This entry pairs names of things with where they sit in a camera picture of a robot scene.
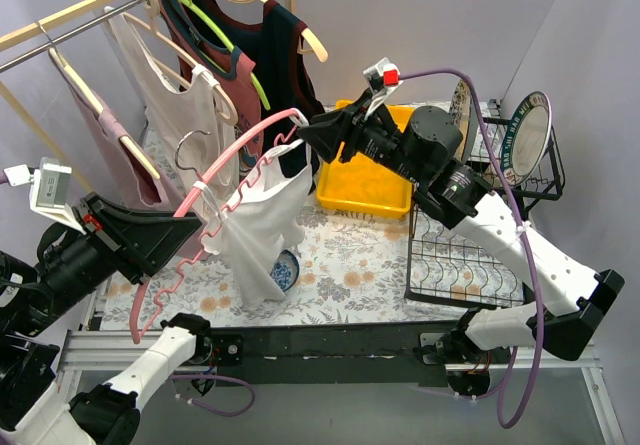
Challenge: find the pink plastic hanger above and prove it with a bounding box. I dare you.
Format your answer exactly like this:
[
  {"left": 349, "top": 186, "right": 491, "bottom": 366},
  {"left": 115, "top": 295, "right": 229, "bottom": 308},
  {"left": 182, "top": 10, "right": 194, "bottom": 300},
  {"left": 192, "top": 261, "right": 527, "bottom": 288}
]
[{"left": 128, "top": 107, "right": 311, "bottom": 344}]

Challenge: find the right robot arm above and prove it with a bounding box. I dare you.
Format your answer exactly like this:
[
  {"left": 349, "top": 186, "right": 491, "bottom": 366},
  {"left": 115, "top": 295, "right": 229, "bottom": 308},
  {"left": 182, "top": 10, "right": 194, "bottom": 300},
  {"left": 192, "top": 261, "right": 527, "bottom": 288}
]
[{"left": 298, "top": 92, "right": 624, "bottom": 363}]

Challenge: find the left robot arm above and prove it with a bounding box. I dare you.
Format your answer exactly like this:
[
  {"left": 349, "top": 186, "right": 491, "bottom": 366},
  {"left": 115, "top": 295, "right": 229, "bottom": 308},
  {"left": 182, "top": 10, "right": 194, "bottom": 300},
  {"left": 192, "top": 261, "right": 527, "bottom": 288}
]
[{"left": 1, "top": 193, "right": 213, "bottom": 444}]

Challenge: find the pink tank top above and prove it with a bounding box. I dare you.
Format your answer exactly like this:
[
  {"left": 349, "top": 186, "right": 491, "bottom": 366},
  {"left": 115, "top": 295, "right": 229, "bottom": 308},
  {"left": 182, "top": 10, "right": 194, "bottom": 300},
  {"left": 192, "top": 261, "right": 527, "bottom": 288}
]
[{"left": 48, "top": 48, "right": 184, "bottom": 212}]

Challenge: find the navy maroon tank top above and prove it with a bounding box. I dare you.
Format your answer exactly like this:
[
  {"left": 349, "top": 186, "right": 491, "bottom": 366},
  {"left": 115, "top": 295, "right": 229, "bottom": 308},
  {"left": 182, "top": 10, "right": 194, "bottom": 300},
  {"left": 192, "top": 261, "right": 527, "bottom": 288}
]
[{"left": 177, "top": 0, "right": 324, "bottom": 181}]

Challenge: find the cream white tank top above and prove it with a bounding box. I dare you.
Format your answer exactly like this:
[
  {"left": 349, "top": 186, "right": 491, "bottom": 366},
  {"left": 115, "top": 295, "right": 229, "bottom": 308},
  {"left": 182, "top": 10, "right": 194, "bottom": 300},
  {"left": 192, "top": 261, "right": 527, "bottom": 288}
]
[{"left": 109, "top": 14, "right": 236, "bottom": 191}]

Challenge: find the lime green hanger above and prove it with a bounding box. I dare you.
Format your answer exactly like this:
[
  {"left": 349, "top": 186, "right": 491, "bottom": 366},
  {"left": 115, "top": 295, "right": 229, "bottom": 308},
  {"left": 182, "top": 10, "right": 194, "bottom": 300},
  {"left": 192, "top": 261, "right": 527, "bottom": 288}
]
[{"left": 176, "top": 0, "right": 271, "bottom": 111}]

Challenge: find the yellow plastic bin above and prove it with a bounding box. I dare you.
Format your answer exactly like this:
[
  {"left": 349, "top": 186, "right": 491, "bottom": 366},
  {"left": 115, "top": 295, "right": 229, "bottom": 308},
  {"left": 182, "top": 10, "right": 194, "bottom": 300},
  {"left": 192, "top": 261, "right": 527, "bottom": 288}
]
[{"left": 315, "top": 98, "right": 414, "bottom": 221}]

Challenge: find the floral patterned plate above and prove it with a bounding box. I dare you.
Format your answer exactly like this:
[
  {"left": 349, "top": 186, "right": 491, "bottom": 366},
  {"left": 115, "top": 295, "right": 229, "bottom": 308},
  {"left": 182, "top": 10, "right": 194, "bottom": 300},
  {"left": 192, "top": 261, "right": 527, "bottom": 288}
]
[{"left": 449, "top": 79, "right": 479, "bottom": 163}]

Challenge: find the blue white ceramic bowl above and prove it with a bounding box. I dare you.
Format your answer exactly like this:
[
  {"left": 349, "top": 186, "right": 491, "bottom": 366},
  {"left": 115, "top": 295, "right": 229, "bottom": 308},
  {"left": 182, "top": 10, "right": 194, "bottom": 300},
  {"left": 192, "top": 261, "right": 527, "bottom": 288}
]
[{"left": 270, "top": 250, "right": 300, "bottom": 292}]

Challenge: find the floral tablecloth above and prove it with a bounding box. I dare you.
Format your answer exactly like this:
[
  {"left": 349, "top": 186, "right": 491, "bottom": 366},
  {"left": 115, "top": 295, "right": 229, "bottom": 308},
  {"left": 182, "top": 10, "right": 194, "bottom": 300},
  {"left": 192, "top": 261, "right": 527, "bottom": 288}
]
[{"left": 102, "top": 99, "right": 531, "bottom": 326}]

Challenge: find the green rimmed white plate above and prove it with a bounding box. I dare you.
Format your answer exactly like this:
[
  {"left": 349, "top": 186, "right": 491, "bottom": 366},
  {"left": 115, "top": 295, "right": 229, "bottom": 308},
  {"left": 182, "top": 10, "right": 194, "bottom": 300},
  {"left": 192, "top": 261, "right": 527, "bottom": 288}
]
[{"left": 499, "top": 91, "right": 552, "bottom": 186}]

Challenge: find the wooden clothes rack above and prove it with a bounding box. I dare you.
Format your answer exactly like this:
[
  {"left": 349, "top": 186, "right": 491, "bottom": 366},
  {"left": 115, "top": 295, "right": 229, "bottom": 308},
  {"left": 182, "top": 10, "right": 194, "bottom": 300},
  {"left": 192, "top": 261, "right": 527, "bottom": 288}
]
[{"left": 1, "top": 0, "right": 127, "bottom": 192}]

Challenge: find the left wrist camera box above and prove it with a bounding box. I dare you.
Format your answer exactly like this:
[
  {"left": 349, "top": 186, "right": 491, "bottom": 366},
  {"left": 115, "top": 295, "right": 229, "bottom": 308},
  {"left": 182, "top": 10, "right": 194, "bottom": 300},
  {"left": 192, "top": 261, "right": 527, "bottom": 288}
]
[{"left": 1, "top": 157, "right": 80, "bottom": 230}]

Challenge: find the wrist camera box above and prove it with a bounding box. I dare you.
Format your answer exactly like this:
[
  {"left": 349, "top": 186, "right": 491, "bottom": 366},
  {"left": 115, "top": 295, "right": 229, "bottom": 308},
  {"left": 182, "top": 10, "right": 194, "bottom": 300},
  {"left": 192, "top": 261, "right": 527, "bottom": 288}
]
[
  {"left": 1, "top": 157, "right": 80, "bottom": 230},
  {"left": 363, "top": 57, "right": 403, "bottom": 107}
]

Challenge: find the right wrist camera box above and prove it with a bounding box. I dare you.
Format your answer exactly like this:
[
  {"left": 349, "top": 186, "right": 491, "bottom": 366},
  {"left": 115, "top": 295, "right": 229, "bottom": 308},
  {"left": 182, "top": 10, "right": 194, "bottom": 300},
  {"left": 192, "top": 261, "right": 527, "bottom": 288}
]
[{"left": 363, "top": 57, "right": 403, "bottom": 107}]

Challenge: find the black wire dish rack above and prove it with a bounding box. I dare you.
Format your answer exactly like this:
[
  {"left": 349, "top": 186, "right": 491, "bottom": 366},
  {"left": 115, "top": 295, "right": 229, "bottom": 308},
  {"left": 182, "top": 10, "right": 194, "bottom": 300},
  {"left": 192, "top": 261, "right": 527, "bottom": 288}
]
[{"left": 403, "top": 99, "right": 566, "bottom": 309}]

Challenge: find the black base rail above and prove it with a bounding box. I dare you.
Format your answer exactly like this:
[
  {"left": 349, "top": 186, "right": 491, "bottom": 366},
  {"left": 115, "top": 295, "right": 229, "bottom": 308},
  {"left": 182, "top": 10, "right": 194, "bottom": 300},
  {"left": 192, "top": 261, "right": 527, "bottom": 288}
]
[{"left": 179, "top": 320, "right": 455, "bottom": 387}]

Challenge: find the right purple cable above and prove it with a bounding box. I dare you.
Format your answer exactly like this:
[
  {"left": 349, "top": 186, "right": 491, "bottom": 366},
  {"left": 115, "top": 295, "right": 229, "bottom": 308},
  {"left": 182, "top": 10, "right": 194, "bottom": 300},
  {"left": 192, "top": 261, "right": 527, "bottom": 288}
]
[{"left": 399, "top": 67, "right": 546, "bottom": 429}]

